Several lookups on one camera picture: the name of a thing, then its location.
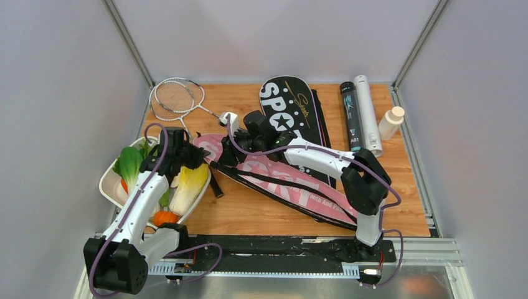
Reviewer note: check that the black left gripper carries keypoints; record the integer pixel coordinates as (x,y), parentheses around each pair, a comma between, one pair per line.
(199,154)

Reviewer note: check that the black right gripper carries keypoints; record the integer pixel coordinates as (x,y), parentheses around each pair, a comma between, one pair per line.
(230,156)

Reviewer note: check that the black racket cover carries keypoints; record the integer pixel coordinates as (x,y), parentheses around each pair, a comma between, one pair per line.
(291,105)

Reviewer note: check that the pink racket cover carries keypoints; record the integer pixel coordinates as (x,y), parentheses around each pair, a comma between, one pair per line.
(284,184)

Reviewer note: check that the black shuttlecock tube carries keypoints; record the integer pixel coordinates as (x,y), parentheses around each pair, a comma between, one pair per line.
(355,134)

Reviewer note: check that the white shuttlecock tube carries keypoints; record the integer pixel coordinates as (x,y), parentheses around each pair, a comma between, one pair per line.
(370,131)

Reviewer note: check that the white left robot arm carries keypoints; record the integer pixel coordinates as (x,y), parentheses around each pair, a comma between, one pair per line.
(119,261)

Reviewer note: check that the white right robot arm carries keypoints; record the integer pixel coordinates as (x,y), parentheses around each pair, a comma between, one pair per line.
(340,187)

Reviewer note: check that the yellow white cabbage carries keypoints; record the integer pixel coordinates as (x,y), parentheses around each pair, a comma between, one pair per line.
(190,183)

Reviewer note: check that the green leafy vegetable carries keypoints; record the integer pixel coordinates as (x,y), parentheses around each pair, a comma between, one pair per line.
(150,148)

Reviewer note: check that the white silver racket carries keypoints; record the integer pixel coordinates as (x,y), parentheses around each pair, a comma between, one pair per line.
(173,97)

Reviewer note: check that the green bok choy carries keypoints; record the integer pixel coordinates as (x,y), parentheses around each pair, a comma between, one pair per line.
(127,166)

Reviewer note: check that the orange carrot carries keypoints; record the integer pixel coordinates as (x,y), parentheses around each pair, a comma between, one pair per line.
(162,217)

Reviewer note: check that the white vegetable tray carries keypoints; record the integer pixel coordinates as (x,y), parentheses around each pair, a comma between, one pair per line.
(111,188)

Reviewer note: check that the cream bottle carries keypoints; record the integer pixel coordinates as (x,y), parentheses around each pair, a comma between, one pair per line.
(391,122)

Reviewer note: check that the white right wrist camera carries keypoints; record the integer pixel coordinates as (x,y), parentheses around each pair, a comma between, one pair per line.
(229,120)

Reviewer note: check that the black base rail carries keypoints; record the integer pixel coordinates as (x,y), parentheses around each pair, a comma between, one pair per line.
(280,254)

